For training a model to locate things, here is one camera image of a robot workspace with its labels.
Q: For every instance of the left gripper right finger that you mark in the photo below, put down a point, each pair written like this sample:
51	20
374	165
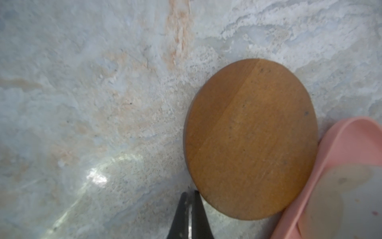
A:
200	224

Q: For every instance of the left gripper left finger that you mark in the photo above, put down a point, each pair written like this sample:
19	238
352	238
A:
180	226

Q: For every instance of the plain wooden round coaster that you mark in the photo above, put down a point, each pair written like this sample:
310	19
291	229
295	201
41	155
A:
250	139

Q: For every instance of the white speckled mug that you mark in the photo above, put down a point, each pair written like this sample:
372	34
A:
346	203

